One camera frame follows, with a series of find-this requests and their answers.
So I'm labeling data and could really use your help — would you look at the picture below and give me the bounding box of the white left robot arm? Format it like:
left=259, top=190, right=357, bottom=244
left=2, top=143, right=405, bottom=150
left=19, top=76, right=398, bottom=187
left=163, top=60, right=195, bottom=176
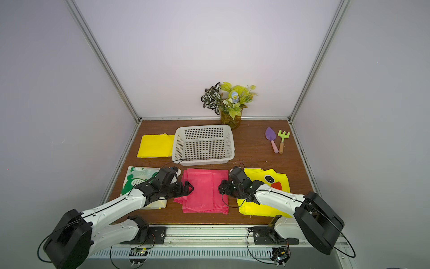
left=42, top=167, right=194, bottom=269

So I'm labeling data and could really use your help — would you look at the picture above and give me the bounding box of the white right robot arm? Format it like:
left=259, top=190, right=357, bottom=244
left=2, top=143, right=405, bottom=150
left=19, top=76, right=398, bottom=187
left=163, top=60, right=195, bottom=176
left=218, top=167, right=344, bottom=255

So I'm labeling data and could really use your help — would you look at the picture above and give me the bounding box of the artificial potted plant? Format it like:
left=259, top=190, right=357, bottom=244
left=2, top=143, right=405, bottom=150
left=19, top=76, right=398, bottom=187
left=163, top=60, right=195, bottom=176
left=201, top=82, right=257, bottom=130

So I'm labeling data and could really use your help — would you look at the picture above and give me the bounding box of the controller board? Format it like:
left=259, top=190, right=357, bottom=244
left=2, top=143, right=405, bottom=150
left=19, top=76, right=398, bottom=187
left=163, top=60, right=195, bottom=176
left=128, top=247, right=148, bottom=269
left=271, top=246, right=291, bottom=266

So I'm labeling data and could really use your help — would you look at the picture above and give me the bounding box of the purple toy trowel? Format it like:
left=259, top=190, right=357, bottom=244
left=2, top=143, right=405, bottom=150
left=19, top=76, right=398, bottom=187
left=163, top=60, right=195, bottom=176
left=265, top=127, right=279, bottom=154

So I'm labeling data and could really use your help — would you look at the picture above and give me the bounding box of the plain yellow folded raincoat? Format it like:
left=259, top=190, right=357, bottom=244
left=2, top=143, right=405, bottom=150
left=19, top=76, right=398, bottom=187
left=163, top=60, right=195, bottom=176
left=137, top=134, right=175, bottom=159

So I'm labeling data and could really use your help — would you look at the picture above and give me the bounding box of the left controller board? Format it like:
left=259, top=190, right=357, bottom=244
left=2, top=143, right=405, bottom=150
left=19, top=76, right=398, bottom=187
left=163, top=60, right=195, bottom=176
left=128, top=247, right=148, bottom=269

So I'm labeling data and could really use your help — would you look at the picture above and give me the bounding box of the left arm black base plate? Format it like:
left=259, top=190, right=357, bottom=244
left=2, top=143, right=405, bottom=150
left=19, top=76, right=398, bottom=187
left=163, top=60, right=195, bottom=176
left=120, top=226, right=167, bottom=245

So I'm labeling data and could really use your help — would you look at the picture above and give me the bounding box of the yellow duck face raincoat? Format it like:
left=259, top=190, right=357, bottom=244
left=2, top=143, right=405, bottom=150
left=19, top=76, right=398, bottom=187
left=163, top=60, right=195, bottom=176
left=236, top=167, right=291, bottom=219

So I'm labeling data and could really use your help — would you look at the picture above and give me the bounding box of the white perforated plastic basket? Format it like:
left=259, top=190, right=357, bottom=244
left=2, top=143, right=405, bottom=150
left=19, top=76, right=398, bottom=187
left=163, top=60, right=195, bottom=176
left=172, top=124, right=235, bottom=166

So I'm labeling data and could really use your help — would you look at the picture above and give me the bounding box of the pink raincoat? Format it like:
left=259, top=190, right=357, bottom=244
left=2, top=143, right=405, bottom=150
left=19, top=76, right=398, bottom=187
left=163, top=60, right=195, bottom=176
left=174, top=169, right=229, bottom=215

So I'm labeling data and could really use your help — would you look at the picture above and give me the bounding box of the aluminium front rail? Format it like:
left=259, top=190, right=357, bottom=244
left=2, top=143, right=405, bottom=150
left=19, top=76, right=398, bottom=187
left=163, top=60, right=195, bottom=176
left=72, top=223, right=348, bottom=249

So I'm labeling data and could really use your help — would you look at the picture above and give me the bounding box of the right controller board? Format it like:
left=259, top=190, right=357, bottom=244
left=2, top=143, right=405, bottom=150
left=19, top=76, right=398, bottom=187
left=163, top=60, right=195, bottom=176
left=271, top=246, right=291, bottom=266

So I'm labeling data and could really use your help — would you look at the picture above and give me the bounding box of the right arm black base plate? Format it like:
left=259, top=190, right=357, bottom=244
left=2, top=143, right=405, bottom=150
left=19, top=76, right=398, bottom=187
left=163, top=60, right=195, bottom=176
left=249, top=226, right=300, bottom=245

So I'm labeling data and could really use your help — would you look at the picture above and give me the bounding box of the green dinosaur print raincoat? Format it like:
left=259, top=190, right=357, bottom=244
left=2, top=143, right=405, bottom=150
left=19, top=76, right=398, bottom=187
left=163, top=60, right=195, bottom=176
left=119, top=167, right=168, bottom=210

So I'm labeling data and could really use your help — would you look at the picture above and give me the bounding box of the green toy rake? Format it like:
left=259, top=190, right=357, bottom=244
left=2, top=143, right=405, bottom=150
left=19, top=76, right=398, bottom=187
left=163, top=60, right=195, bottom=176
left=278, top=130, right=290, bottom=154

